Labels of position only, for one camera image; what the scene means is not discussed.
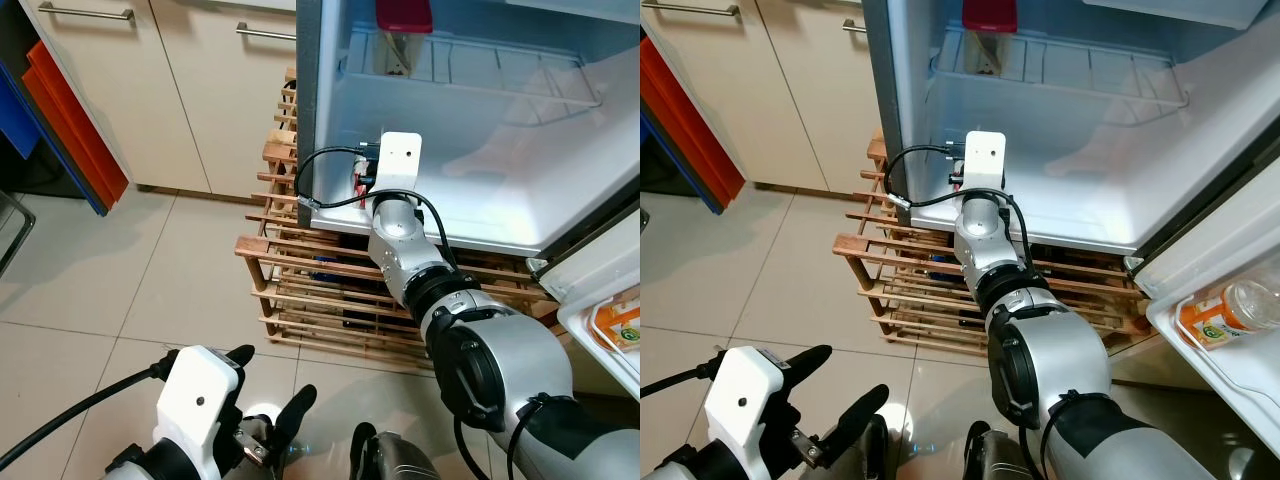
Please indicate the white-lined fridge door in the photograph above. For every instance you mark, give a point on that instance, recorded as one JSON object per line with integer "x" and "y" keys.
{"x": 600, "y": 270}
{"x": 1230, "y": 250}

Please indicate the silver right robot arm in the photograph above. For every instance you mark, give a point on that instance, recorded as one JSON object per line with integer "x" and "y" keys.
{"x": 500, "y": 360}
{"x": 1060, "y": 370}

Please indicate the silver small fridge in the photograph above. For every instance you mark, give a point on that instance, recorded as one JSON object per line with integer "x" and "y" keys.
{"x": 1080, "y": 170}
{"x": 480, "y": 170}

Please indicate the grey robot right leg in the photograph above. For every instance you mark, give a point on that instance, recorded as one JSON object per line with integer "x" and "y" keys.
{"x": 990, "y": 455}
{"x": 395, "y": 455}

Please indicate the wooden slatted rack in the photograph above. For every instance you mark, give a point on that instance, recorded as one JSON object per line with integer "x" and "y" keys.
{"x": 880, "y": 250}
{"x": 290, "y": 255}

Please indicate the red food container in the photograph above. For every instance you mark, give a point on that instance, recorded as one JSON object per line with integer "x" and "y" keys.
{"x": 990, "y": 15}
{"x": 405, "y": 15}

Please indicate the cream kitchen cabinet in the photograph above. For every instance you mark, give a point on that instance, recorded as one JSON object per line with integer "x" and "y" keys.
{"x": 180, "y": 100}
{"x": 800, "y": 100}

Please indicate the orange juice bottle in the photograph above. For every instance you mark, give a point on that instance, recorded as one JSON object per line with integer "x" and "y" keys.
{"x": 615, "y": 325}
{"x": 1205, "y": 320}

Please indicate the orange flat panel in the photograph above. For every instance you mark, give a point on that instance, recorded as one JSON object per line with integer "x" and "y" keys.
{"x": 690, "y": 120}
{"x": 75, "y": 130}

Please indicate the blue flat panel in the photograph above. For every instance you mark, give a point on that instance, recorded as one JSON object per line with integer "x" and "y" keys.
{"x": 648, "y": 128}
{"x": 12, "y": 110}

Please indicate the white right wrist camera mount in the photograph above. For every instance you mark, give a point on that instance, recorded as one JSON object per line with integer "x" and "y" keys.
{"x": 400, "y": 160}
{"x": 985, "y": 160}

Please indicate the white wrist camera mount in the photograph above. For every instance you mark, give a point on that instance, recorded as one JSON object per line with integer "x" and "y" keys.
{"x": 985, "y": 160}
{"x": 400, "y": 160}
{"x": 745, "y": 400}
{"x": 195, "y": 400}

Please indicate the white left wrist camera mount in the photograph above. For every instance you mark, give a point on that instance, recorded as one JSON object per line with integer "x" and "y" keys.
{"x": 745, "y": 400}
{"x": 195, "y": 400}

